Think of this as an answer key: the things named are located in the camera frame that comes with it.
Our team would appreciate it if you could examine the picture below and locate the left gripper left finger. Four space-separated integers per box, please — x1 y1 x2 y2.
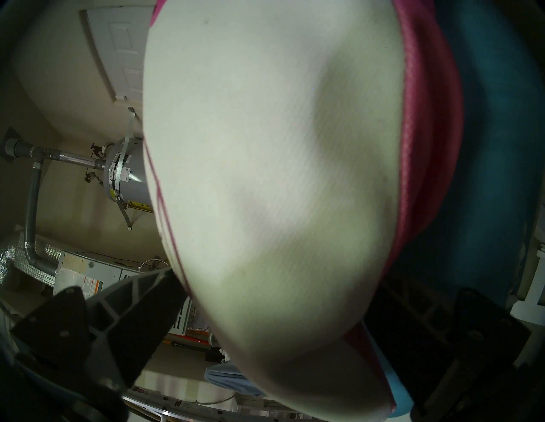
11 267 190 390

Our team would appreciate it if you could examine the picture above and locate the grey furnace unit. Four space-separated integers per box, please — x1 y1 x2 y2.
53 251 196 336

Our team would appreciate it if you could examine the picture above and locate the teal seat cushion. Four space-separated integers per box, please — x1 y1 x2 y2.
375 0 541 422

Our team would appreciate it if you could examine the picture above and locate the grey water heater tank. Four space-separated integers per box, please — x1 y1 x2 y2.
89 136 156 230

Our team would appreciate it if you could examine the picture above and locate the silver flexible duct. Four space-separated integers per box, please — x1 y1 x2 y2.
0 232 60 290

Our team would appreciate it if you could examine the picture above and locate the white panel door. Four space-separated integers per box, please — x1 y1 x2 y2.
81 4 156 103

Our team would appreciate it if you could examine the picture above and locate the grey vent pipe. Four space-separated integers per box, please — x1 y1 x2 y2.
4 127 107 276

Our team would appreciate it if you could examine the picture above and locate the light blue fabric bundle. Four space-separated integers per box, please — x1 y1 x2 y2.
204 359 264 398

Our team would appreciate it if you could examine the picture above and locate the pink flamingo throw pillow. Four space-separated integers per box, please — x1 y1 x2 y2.
143 0 465 422

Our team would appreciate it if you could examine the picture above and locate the white folding table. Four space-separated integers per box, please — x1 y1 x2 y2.
507 221 545 328

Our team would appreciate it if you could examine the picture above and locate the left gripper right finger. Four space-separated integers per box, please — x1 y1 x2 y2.
365 279 533 420

